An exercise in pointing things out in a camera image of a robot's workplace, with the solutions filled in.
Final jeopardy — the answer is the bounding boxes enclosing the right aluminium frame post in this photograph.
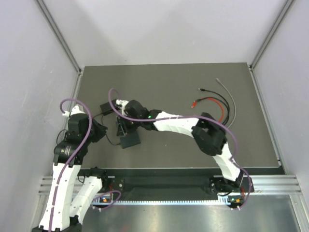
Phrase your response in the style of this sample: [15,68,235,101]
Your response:
[249,0,295,72]

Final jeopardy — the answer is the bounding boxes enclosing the grey ethernet cable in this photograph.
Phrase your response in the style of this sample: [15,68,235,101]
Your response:
[215,77,237,128]

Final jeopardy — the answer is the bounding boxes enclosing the aluminium front rail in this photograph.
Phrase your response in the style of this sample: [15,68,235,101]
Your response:
[37,175,304,195]

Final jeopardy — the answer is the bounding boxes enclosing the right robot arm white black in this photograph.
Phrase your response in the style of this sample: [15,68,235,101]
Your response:
[111,99,247,192]

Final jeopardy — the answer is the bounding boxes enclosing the aluminium frame post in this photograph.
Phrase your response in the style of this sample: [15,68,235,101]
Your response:
[249,0,295,72]
[34,0,82,73]

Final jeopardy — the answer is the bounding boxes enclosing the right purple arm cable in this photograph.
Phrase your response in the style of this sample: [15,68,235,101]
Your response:
[108,88,253,210]

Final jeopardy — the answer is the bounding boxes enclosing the black ethernet cable long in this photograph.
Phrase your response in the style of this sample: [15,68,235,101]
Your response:
[198,88,230,125]

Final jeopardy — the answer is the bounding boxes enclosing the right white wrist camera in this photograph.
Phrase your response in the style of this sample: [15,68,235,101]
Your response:
[115,99,129,115]

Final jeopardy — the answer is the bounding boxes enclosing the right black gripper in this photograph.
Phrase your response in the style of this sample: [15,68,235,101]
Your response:
[117,113,142,138]

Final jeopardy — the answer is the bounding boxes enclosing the black ethernet cable short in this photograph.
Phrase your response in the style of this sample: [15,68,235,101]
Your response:
[191,97,225,123]

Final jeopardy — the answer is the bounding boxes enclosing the red ethernet cable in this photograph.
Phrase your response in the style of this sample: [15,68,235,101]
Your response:
[191,97,225,123]

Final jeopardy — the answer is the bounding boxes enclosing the slotted grey cable duct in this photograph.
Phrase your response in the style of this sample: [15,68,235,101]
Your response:
[92,194,245,206]

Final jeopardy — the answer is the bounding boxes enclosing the black power adapter brick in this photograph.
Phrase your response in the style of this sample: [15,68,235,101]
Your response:
[100,102,114,116]

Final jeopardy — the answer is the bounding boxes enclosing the black network switch box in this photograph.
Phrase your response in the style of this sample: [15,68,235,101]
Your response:
[119,131,141,149]

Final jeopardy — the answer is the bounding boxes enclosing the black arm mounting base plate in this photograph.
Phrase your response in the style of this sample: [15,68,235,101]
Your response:
[77,168,254,201]

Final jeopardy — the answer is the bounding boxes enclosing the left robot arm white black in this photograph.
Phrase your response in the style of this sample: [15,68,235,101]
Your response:
[32,113,110,232]

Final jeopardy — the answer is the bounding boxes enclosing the left aluminium frame post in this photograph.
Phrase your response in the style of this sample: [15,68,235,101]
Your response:
[34,0,82,73]

